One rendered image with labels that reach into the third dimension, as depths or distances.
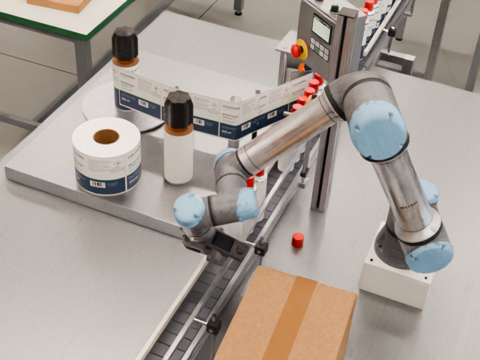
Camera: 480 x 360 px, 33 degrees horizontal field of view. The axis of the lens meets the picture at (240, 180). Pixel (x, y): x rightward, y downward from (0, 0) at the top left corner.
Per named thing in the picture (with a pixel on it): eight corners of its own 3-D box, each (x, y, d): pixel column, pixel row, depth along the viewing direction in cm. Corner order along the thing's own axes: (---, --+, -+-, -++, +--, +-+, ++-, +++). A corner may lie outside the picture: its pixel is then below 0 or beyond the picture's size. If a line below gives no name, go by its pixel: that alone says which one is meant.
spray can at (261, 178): (250, 209, 244) (254, 155, 231) (266, 214, 242) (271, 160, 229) (243, 220, 240) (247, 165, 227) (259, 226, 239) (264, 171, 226)
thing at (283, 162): (281, 161, 262) (286, 108, 249) (296, 166, 261) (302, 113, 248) (274, 170, 259) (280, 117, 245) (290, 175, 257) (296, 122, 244)
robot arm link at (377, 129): (446, 228, 214) (385, 68, 180) (462, 271, 202) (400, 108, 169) (402, 244, 216) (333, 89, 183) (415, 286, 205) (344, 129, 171)
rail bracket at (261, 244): (241, 270, 231) (244, 227, 221) (265, 278, 229) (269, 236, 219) (236, 277, 229) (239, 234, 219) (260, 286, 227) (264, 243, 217)
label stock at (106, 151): (63, 169, 254) (59, 131, 244) (118, 146, 264) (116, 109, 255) (97, 204, 242) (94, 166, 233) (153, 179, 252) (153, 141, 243)
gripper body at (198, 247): (198, 224, 217) (188, 208, 206) (227, 234, 214) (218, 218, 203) (186, 251, 215) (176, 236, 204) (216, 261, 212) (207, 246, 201)
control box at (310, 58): (321, 47, 239) (329, -13, 227) (357, 76, 228) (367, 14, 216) (292, 56, 234) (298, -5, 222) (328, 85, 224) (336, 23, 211)
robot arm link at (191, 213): (208, 218, 187) (172, 226, 188) (217, 233, 197) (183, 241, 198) (203, 187, 190) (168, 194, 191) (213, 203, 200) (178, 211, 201)
